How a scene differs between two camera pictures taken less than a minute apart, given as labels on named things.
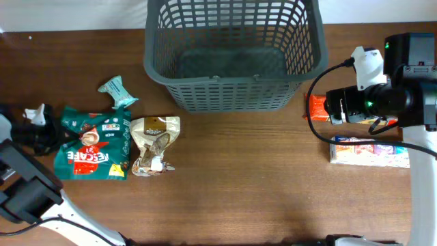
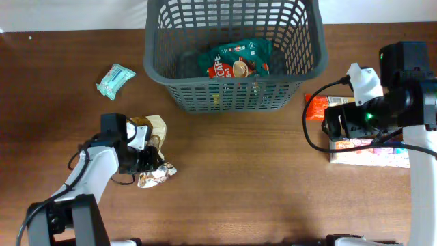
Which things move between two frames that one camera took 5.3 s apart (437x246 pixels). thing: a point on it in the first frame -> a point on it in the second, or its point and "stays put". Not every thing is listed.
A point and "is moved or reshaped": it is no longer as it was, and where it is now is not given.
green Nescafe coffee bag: [102, 151] -> [241, 58]
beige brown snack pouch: [153, 134] is moved or reshaped
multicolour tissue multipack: [377, 155] stays put
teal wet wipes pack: [114, 87] -> [113, 79]
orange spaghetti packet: [317, 111] stays put
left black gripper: [59, 132] -> [151, 162]
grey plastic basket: [234, 56] stays put
